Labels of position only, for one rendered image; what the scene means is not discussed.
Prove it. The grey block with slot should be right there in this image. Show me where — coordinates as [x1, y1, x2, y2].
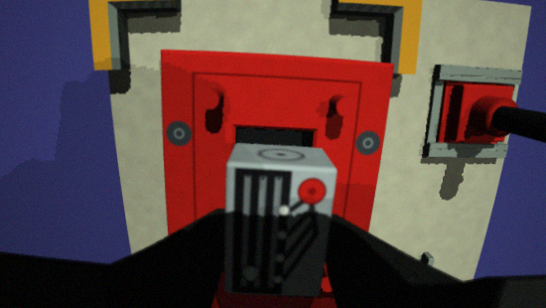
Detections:
[224, 143, 338, 297]

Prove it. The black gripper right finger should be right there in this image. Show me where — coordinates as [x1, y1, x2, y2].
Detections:
[326, 214, 546, 308]

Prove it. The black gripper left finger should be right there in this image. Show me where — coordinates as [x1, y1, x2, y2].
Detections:
[0, 208, 226, 308]

